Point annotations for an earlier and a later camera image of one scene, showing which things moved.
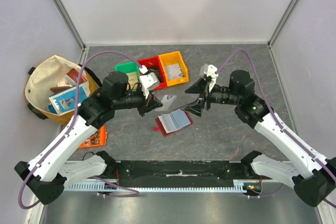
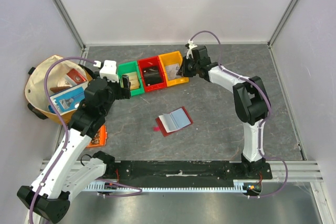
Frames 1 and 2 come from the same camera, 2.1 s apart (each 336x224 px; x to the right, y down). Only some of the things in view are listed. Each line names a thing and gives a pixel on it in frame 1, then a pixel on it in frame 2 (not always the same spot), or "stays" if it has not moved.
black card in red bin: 155,69 stays
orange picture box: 99,138 stays
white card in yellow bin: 174,71 stays
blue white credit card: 166,102 -> 177,68
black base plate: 181,170 stays
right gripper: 206,97 -> 187,66
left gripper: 149,104 -> 123,93
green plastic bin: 132,70 stays
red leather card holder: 171,121 stays
